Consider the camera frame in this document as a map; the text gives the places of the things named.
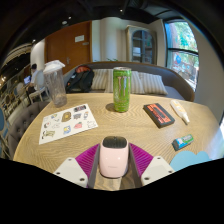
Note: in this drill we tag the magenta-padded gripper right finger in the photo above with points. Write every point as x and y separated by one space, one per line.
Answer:
156 168

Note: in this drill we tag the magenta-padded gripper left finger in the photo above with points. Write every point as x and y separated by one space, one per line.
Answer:
68 170

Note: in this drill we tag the pink computer mouse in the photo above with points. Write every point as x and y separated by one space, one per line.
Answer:
113 160

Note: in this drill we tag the blue cloud-shaped mouse pad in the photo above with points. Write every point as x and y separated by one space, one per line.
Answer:
186 160

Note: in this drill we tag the small green blue pack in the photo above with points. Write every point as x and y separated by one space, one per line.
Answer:
182 142

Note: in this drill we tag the white sticker sheet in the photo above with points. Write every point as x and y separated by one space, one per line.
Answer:
66 123

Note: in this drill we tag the black and orange box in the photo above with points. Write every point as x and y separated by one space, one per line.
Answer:
159 115

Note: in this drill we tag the grey tufted armchair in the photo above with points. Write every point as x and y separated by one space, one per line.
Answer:
23 123

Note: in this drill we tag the clear shaker bottle white lid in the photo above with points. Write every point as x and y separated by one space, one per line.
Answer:
56 86

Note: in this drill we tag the striped cushion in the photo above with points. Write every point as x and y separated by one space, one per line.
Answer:
153 84
99 79
136 83

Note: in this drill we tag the white dining chair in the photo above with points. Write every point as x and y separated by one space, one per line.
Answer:
40 90

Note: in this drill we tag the green drink can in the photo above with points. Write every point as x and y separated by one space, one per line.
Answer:
122 90

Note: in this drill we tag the brown curved sofa bench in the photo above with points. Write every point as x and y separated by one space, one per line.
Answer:
175 80

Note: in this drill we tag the black backpack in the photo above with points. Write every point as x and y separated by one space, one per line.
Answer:
80 80

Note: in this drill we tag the person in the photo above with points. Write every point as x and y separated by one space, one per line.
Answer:
33 78

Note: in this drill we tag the open laptop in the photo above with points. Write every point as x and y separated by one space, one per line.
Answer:
26 80

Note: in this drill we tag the black framed window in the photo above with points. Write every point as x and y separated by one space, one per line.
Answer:
182 50

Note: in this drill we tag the arched glass door cabinet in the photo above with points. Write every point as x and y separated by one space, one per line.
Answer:
141 46

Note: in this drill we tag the brown wooden door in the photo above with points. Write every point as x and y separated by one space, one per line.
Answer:
66 43

